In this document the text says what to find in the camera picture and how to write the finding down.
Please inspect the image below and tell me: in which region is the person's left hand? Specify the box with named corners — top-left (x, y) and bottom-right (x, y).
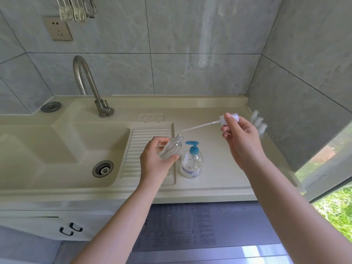
top-left (139, 136), bottom-right (180, 191)

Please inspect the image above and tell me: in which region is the person's right hand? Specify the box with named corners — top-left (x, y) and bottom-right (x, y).
top-left (220, 112), bottom-right (269, 173)

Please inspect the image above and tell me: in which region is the small clear bottle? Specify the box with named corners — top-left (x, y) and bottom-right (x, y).
top-left (158, 134), bottom-right (184, 162)

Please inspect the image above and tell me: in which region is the clear hand sanitizer pump bottle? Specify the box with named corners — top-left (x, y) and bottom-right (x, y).
top-left (180, 141), bottom-right (205, 179)

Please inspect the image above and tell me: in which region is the person's right forearm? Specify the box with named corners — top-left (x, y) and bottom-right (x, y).
top-left (243, 159), bottom-right (352, 264)

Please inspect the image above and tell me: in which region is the person's left forearm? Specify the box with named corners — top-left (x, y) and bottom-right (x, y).
top-left (70, 183), bottom-right (163, 264)

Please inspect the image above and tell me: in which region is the steel sink drain strainer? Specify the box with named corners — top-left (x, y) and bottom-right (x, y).
top-left (92, 160), bottom-right (114, 178)

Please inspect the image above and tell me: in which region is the grey washing machine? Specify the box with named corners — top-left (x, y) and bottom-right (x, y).
top-left (126, 202), bottom-right (292, 264)

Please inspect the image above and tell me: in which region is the glass window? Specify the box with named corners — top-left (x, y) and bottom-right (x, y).
top-left (294, 122), bottom-right (352, 239)

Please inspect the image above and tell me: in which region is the curved steel faucet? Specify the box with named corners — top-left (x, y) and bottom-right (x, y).
top-left (73, 55), bottom-right (115, 118)

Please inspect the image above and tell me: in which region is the cream sink with washboard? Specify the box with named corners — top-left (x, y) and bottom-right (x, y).
top-left (0, 95), bottom-right (306, 211)

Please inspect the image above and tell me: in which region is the round steel hole cover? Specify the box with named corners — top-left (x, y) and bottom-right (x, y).
top-left (40, 101), bottom-right (62, 113)

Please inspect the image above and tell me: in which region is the white cabinet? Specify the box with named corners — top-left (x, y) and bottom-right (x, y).
top-left (0, 209), bottom-right (116, 242)

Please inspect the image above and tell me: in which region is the beige wall socket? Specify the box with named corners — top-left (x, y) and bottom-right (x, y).
top-left (43, 15), bottom-right (74, 41)

